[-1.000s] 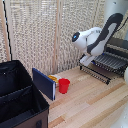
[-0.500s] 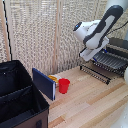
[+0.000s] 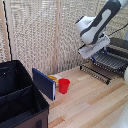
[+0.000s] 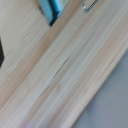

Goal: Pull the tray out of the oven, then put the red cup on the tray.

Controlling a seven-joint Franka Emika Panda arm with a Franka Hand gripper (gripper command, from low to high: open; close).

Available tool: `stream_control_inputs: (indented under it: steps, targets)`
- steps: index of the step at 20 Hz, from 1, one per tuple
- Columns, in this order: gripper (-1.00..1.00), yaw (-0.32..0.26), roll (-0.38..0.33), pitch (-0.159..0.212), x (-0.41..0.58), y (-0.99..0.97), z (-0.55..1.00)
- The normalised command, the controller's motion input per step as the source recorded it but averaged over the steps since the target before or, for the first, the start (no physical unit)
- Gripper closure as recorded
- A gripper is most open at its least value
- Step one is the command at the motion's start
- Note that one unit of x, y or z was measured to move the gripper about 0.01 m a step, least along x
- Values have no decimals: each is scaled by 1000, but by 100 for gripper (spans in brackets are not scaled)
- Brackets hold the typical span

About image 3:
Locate dark blue book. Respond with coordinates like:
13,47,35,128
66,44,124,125
31,67,57,102

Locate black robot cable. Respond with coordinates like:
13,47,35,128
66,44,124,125
107,22,128,37

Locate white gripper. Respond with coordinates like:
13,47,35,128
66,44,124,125
77,35,111,64

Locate red plastic cup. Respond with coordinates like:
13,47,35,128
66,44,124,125
58,78,71,95

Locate black fabric storage box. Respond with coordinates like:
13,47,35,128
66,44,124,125
0,59,50,128

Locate beige woven folding screen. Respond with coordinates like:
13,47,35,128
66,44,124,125
0,0,128,77

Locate bowl with yellow contents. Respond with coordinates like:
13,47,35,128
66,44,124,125
47,74,63,89

